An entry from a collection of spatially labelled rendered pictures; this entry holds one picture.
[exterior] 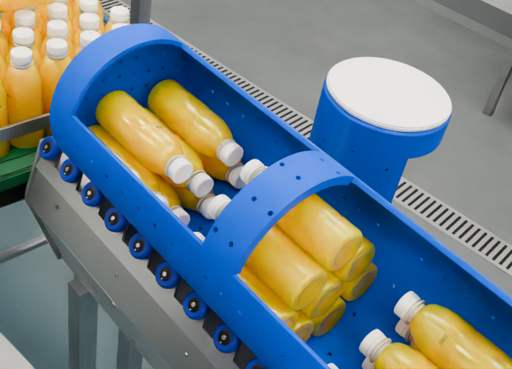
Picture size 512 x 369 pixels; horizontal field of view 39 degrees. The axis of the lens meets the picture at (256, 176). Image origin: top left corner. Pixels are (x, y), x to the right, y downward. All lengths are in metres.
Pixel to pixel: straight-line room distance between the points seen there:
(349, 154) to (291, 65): 2.17
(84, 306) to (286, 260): 0.73
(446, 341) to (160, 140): 0.51
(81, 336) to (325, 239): 0.86
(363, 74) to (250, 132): 0.44
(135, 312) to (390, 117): 0.65
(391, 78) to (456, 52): 2.62
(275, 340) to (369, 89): 0.79
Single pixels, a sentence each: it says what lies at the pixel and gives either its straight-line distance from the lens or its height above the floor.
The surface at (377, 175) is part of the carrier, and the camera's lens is 1.55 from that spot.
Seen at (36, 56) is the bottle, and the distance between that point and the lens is 1.48.
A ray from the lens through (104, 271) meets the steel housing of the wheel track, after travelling 1.30.
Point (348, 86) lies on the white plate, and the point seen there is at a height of 1.04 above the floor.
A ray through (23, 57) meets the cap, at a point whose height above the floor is 1.10.
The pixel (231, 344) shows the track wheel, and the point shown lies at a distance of 1.09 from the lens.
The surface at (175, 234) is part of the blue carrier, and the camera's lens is 1.02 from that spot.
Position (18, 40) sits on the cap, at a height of 1.10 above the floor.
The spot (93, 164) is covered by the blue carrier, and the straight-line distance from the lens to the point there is 1.16.
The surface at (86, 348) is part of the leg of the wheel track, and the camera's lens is 1.74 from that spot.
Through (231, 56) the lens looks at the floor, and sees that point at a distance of 3.65.
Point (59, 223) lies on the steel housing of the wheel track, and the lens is 1.39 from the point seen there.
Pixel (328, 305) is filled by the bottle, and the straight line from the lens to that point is 1.06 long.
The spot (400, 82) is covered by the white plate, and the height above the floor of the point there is 1.04.
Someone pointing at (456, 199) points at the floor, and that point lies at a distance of 3.12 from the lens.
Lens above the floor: 1.83
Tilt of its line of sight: 39 degrees down
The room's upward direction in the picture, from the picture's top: 12 degrees clockwise
